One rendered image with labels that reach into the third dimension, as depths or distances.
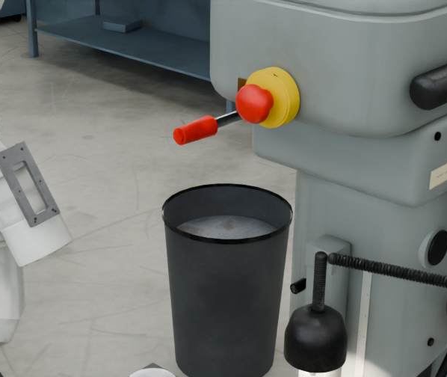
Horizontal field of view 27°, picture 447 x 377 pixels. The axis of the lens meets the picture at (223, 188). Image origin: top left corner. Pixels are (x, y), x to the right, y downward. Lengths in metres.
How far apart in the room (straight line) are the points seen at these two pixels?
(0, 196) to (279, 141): 0.33
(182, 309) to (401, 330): 2.29
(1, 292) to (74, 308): 2.91
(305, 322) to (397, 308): 0.15
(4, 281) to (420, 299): 0.49
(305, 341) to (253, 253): 2.18
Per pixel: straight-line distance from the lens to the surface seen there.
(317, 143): 1.07
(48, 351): 3.76
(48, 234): 1.03
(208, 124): 1.03
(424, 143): 1.00
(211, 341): 3.41
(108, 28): 7.43
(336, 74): 0.91
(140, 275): 4.24
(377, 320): 1.16
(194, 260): 3.25
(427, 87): 0.90
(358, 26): 0.90
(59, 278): 4.25
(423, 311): 1.18
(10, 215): 1.03
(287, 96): 0.93
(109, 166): 5.40
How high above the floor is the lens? 2.06
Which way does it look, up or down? 24 degrees down
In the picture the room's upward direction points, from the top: 1 degrees clockwise
